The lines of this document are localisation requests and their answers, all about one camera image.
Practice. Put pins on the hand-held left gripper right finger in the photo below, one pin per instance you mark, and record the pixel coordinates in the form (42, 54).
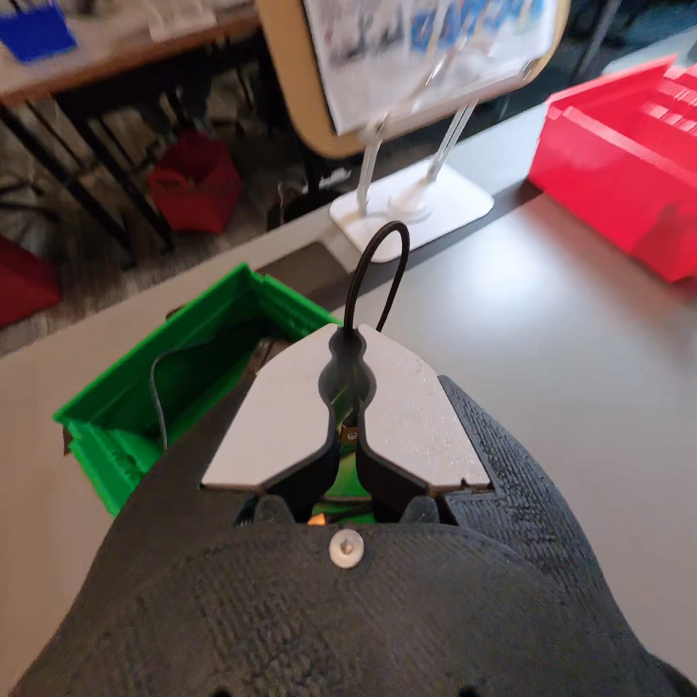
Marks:
(424, 430)

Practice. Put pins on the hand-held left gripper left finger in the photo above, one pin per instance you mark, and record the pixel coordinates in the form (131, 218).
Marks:
(272, 424)

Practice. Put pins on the green plastic bin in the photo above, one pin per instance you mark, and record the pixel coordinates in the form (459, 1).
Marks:
(136, 381)

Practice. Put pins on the red plastic bin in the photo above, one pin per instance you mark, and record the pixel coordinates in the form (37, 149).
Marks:
(599, 163)

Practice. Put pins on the instruction sheet on stand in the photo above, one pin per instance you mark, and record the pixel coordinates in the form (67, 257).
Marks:
(424, 218)

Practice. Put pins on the dark red floor bin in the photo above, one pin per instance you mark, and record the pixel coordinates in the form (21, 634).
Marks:
(196, 185)
(22, 283)

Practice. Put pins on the printed instruction sheet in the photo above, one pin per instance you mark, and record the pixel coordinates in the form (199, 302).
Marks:
(381, 65)

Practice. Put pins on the wooden background desk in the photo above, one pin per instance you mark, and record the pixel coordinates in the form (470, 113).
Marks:
(109, 60)

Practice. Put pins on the blue box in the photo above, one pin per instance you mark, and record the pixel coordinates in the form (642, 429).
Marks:
(32, 30)

